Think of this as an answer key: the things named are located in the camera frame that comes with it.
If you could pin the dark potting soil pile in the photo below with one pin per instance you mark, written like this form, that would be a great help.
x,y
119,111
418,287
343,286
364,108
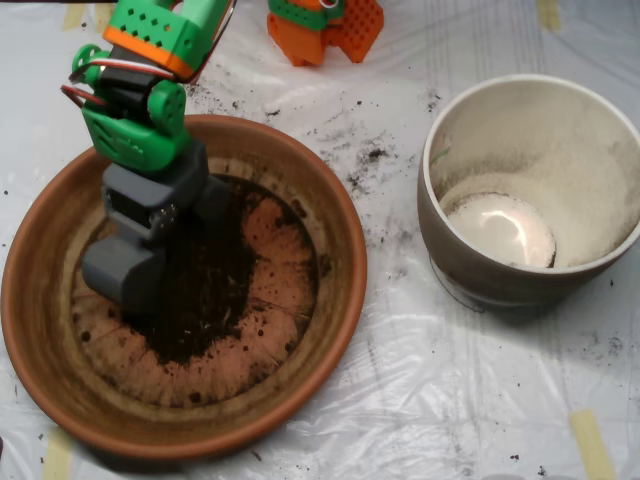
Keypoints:
x,y
215,300

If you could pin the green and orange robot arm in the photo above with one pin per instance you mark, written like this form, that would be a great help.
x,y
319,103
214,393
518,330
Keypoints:
x,y
150,30

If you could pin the orange and green robot base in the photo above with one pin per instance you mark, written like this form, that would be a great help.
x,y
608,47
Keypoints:
x,y
300,45

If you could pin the terracotta clay saucer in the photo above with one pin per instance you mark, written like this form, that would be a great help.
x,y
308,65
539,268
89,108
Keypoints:
x,y
200,425

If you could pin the white ceramic plant pot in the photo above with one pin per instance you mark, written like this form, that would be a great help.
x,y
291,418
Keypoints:
x,y
550,140

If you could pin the beige masking tape strip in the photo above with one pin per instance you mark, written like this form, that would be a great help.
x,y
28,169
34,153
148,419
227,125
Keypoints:
x,y
101,17
57,455
592,445
73,16
549,14

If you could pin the clear plastic cover sheet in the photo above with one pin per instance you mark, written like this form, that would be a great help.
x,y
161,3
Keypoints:
x,y
425,375

